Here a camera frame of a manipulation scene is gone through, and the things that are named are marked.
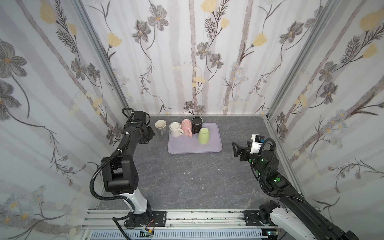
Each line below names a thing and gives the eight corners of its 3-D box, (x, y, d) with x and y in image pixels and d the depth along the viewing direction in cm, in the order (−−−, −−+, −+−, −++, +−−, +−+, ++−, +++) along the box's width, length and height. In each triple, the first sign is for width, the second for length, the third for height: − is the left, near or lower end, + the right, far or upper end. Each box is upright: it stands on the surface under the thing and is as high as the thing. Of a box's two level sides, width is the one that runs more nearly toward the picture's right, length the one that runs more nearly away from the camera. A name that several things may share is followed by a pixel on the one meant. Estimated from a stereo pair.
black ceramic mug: (191, 135, 109) (191, 127, 102) (191, 124, 117) (191, 116, 110) (202, 135, 109) (203, 127, 102) (202, 124, 117) (202, 116, 110)
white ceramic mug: (169, 136, 109) (168, 130, 103) (171, 128, 114) (169, 121, 108) (183, 136, 109) (182, 130, 103) (184, 128, 114) (183, 121, 108)
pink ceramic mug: (181, 138, 108) (180, 129, 100) (182, 127, 114) (181, 119, 107) (192, 138, 108) (191, 129, 100) (192, 128, 114) (192, 119, 107)
